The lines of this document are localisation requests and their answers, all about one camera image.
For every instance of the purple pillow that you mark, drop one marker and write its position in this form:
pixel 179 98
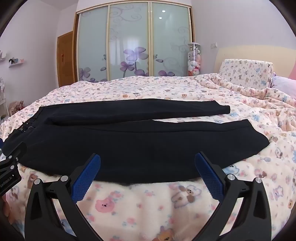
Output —
pixel 285 82

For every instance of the black pants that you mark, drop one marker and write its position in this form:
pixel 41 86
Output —
pixel 138 148

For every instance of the wall shelf with dark items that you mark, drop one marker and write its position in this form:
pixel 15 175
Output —
pixel 16 62

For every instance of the white wall switch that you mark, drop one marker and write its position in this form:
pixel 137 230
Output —
pixel 214 45

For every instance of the white wall shelf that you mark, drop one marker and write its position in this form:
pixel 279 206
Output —
pixel 2 56

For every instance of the cream headboard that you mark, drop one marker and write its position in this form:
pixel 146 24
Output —
pixel 284 60

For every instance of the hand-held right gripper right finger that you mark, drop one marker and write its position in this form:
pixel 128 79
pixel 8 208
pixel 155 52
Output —
pixel 209 179

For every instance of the bear printed blanket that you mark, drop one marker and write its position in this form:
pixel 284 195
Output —
pixel 148 208

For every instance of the frosted glass sliding wardrobe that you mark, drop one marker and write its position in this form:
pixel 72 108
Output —
pixel 129 34

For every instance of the white ornate dresser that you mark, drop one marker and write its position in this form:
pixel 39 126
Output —
pixel 2 102

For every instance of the brown plush toy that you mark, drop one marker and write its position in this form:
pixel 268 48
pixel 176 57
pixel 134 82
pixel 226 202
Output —
pixel 16 107

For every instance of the wooden door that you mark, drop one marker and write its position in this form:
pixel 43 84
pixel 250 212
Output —
pixel 66 60

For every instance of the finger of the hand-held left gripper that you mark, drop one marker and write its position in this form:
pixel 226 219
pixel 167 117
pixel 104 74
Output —
pixel 16 151

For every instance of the bear printed cushion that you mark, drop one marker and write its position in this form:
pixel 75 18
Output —
pixel 245 73

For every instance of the clear tube of plush toys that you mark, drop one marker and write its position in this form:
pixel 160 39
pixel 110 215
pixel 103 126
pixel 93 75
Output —
pixel 193 60

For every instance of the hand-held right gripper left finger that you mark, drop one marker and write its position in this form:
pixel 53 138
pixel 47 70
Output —
pixel 86 178

